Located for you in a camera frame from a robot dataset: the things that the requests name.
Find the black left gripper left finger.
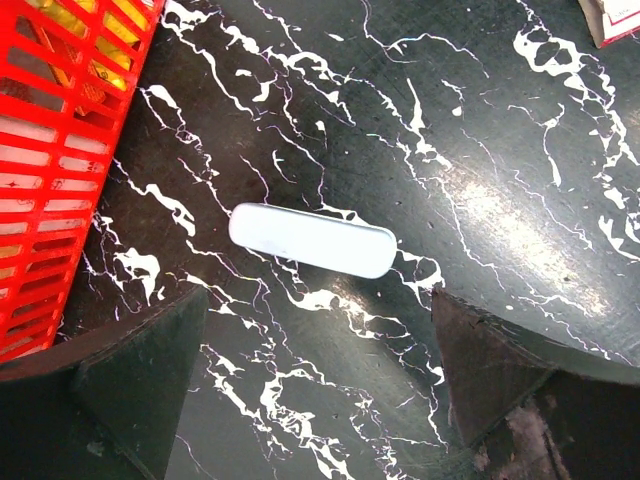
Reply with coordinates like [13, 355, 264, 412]
[1, 287, 209, 479]

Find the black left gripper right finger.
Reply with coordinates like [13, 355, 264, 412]
[431, 288, 639, 479]

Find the staple box with tray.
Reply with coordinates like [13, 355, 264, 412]
[578, 0, 640, 49]

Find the red plastic basket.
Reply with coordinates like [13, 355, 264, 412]
[1, 1, 164, 361]

